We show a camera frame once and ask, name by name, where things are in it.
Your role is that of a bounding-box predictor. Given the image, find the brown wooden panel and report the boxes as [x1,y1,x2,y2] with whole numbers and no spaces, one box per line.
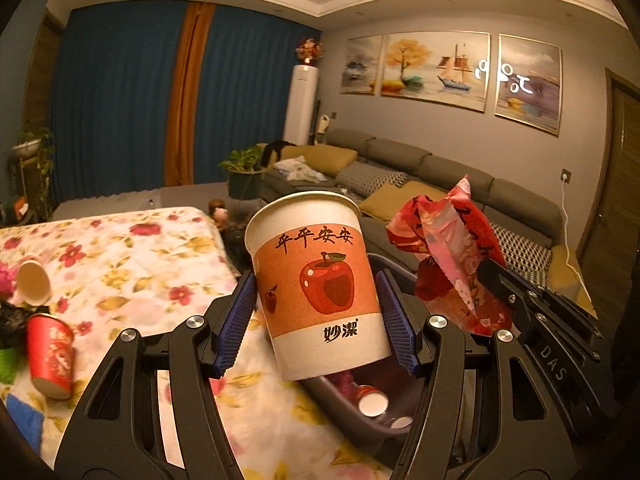
[27,12,66,126]

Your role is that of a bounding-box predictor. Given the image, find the green plant in dark pot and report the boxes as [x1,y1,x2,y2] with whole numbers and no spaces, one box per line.
[219,146,268,201]

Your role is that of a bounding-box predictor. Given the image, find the pink plastic bag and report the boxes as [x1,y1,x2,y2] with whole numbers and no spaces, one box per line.
[0,262,16,301]

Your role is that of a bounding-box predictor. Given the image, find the white crumpled clothes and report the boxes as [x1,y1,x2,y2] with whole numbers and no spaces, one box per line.
[275,157,328,182]

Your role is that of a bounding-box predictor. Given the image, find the orange curtain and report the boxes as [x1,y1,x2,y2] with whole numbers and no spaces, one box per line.
[165,2,216,187]

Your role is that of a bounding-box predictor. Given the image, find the green foam net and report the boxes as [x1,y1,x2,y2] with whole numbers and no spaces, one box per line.
[0,347,28,385]

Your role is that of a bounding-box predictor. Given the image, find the small grey landscape painting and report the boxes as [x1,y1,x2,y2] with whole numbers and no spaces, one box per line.
[340,35,385,96]

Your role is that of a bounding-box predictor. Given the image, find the magenta plastic piece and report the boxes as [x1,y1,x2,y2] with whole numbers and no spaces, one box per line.
[332,371,358,401]

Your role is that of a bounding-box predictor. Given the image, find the white power cable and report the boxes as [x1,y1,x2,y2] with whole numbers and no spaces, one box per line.
[561,180,587,281]

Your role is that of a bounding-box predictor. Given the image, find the orange flower decoration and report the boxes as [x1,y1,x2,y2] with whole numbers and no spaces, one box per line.
[295,37,323,66]

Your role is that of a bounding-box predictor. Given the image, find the apple print paper cup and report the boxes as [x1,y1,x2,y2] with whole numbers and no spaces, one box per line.
[245,191,393,382]

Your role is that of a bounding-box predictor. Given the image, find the black plastic bag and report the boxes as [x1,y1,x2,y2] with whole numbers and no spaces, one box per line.
[0,300,36,351]

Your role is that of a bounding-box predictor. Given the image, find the floral tablecloth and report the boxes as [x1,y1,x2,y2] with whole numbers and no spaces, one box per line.
[0,205,396,480]

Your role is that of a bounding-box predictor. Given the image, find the black garment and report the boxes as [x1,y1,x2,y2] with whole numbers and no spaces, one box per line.
[260,141,296,168]

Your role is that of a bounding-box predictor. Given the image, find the brown wooden door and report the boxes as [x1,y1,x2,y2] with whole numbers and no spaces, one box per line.
[575,67,640,321]

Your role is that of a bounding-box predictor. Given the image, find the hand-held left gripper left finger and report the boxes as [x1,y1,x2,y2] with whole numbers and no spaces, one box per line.
[54,270,258,480]

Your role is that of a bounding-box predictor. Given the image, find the small pink toy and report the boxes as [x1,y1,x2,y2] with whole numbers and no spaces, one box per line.
[207,199,231,226]

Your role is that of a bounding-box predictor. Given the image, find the white standing air conditioner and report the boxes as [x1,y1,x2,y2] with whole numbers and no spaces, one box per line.
[283,64,320,147]

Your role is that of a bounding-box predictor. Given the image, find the red snack wrapper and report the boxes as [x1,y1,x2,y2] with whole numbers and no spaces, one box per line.
[386,175,516,336]

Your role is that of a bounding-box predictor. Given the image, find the plant in white pot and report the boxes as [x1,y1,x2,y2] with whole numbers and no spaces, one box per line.
[7,127,53,196]

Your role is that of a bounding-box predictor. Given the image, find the brown paper cup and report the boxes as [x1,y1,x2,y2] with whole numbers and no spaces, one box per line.
[16,257,52,307]

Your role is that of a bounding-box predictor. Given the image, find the yellow cushion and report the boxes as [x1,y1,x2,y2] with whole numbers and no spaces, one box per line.
[359,182,403,213]
[382,185,451,225]
[295,145,358,178]

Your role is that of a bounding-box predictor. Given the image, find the grey plastic bin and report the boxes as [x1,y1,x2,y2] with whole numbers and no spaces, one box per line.
[297,254,481,443]

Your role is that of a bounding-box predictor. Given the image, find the tree and sailboat painting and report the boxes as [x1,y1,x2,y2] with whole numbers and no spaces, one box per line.
[380,31,492,112]

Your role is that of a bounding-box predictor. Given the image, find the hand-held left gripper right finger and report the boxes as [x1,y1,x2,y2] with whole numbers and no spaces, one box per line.
[375,269,576,480]

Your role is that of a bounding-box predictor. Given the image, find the blue curtain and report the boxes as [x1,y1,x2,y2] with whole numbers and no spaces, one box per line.
[194,4,326,186]
[50,0,188,206]

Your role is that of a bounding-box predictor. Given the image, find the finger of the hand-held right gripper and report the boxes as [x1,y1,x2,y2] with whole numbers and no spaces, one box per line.
[537,290,603,361]
[476,258,546,323]

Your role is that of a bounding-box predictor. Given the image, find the red white paper cup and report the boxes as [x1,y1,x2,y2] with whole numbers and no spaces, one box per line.
[356,384,390,417]

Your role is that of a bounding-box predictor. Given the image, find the grey sofa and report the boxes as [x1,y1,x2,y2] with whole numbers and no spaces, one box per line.
[260,127,601,321]

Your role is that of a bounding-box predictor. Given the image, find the black white patterned pillow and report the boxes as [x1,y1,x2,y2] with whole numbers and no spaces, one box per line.
[336,161,408,196]
[487,222,553,286]

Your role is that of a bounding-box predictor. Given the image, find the blue foam net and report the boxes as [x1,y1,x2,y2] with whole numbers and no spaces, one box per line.
[0,392,43,453]

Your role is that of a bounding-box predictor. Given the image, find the purple grey framed painting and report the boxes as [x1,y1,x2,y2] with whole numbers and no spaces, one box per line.
[494,33,563,137]

